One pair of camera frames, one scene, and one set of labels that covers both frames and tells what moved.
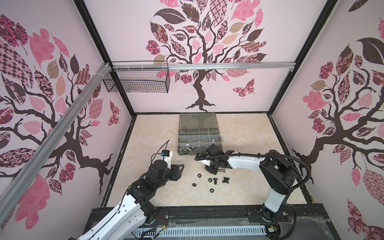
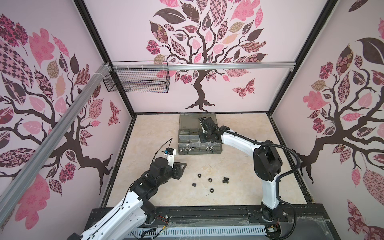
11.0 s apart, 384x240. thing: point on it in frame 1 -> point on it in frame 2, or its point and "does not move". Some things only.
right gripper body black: [213, 166] -> [205, 137]
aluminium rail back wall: [126, 66] does not move
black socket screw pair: [226, 180] does not move
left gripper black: [176, 174] does not move
